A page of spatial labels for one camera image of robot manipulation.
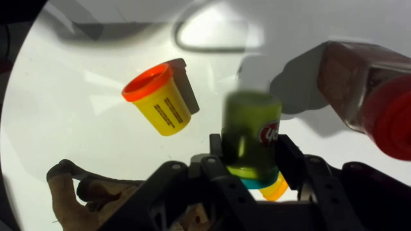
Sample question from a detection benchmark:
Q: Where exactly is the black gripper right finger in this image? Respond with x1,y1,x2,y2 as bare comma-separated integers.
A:
274,134,411,231

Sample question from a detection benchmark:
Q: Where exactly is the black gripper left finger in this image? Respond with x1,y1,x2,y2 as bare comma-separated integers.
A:
97,134,255,231

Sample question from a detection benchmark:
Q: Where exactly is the brown plush moose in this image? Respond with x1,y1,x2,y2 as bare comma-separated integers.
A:
45,158,211,231

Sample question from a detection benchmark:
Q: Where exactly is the yellow tub red-orange lid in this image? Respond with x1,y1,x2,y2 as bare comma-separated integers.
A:
121,63,193,138

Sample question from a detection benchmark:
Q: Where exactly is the spice jar red lid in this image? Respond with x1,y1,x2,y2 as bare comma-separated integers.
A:
316,42,411,163

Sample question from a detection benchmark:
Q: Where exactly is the teal lid dough tub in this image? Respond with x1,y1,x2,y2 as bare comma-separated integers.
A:
220,89,284,192

